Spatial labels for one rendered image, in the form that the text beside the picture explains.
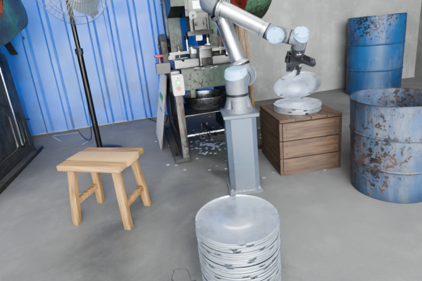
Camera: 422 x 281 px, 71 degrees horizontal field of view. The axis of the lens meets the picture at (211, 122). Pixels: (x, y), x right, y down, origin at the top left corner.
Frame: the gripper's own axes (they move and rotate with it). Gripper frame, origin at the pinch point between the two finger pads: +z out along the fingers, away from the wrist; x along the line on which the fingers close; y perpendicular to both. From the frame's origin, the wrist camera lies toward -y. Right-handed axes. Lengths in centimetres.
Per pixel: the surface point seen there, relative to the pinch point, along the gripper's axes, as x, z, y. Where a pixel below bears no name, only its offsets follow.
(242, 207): 83, -35, 38
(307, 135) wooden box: 32.7, 15.6, -3.4
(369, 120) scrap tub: 42, -17, -24
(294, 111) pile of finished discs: 18.5, 10.5, 2.6
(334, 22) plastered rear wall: -176, 138, -95
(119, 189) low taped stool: 67, -14, 94
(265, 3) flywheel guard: -59, -3, 11
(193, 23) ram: -55, 3, 62
